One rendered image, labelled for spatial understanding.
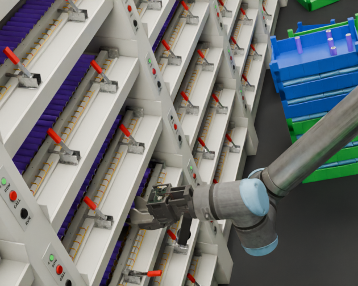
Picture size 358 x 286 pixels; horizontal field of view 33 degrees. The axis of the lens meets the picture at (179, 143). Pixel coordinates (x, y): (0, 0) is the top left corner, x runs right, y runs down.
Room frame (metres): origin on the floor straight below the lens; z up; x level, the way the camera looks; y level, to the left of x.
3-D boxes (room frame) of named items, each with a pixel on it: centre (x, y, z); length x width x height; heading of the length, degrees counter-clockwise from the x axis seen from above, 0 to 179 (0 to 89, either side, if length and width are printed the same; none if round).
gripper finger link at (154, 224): (1.20, 0.13, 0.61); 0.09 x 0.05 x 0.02; 69
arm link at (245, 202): (1.13, -0.09, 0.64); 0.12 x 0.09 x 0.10; 65
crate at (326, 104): (1.87, -0.57, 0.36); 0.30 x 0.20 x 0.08; 72
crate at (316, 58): (1.87, -0.57, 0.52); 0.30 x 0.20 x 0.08; 72
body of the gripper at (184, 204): (1.20, 0.07, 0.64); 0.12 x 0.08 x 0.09; 65
